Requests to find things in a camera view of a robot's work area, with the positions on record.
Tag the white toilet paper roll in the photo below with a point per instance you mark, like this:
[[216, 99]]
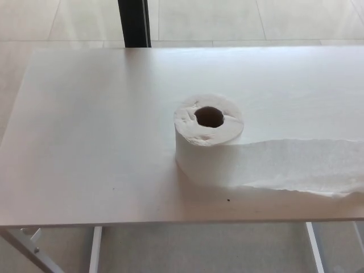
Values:
[[204, 153]]

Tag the white table leg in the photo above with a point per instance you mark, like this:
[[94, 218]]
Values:
[[315, 247], [95, 250]]

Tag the black vertical post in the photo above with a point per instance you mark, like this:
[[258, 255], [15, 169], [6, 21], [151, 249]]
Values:
[[132, 22]]

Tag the grey diagonal table frame leg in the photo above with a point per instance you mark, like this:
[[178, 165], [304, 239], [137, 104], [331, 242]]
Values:
[[25, 250]]

